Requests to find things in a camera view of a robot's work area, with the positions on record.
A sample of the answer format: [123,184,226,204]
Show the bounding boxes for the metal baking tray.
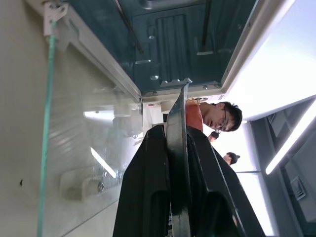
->
[165,83,193,237]

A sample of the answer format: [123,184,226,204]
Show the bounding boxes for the long ceiling light strip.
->
[265,106,316,175]

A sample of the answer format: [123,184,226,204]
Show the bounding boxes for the dark-haired bystander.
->
[223,152,241,166]
[208,130,221,143]

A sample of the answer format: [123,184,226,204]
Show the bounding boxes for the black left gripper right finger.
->
[186,127,268,237]

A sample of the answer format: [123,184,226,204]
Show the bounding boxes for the person with glasses orange shirt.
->
[185,98,244,135]

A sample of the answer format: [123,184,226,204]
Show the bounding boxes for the glass oven door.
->
[37,22,144,237]

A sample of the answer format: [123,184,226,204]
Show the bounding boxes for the white oven door handle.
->
[60,172,106,201]

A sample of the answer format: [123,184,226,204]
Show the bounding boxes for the oven heating rod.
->
[201,0,212,46]
[113,0,145,55]

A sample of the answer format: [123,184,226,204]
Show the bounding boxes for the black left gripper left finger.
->
[113,124,171,237]

